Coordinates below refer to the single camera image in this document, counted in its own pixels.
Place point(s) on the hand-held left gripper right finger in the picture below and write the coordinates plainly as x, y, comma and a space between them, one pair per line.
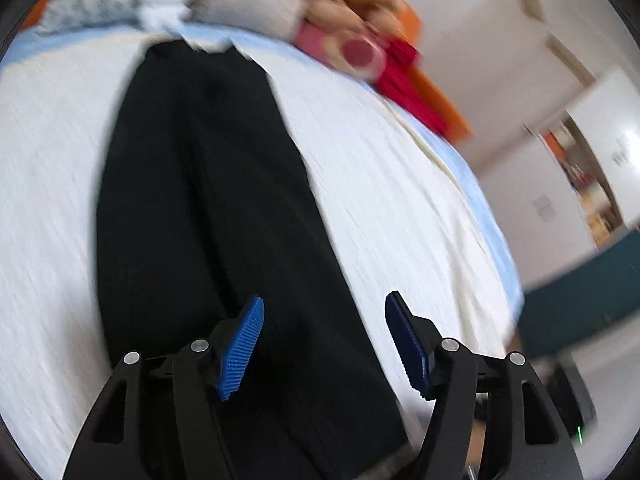
407, 345

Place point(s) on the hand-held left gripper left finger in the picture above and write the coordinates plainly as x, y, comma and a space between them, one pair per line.
242, 350

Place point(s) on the black jacket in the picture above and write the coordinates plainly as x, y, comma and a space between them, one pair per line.
200, 185

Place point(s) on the light blue quilted bedspread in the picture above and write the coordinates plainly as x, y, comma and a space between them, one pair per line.
505, 260

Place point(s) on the cream lace blanket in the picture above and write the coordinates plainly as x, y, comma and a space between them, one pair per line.
400, 210

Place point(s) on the dark teal board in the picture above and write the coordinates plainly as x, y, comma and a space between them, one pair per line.
575, 300

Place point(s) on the black box with green light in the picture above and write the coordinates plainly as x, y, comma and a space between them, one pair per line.
572, 400

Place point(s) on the red garment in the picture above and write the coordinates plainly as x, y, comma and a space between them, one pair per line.
405, 85

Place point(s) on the pink bear plush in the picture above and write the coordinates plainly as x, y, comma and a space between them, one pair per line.
350, 52

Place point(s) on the white cabinet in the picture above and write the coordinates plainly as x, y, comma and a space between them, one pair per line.
615, 110

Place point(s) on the beige patchwork pillow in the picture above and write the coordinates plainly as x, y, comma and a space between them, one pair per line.
240, 5

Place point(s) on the white sheep plush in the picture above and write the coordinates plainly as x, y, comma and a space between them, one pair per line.
165, 10

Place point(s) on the grey wall plate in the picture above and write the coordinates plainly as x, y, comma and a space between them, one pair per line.
544, 207

